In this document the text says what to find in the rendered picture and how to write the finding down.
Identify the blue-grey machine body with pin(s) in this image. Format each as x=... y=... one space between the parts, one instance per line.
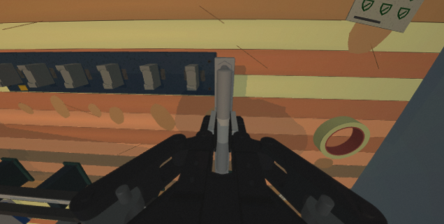
x=412 y=154

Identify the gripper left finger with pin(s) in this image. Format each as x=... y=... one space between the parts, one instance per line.
x=149 y=168

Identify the dark blue tray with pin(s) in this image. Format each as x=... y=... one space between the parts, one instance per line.
x=132 y=57

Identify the grey cylindrical marker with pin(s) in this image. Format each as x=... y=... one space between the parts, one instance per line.
x=223 y=95

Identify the light grey chevron plate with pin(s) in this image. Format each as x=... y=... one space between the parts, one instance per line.
x=224 y=62

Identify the grey sheet with green shields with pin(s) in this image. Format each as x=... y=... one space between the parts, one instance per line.
x=388 y=5

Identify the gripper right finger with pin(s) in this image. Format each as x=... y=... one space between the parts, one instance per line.
x=298 y=178

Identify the pale green tape roll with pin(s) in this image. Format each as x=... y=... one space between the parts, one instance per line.
x=322 y=137

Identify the grey block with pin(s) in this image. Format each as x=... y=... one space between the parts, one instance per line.
x=7 y=74
x=110 y=76
x=191 y=77
x=36 y=75
x=72 y=75
x=150 y=76

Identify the dark teal bracket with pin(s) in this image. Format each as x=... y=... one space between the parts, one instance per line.
x=66 y=177
x=10 y=173

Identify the small yellow tag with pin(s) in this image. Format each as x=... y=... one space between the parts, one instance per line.
x=23 y=87

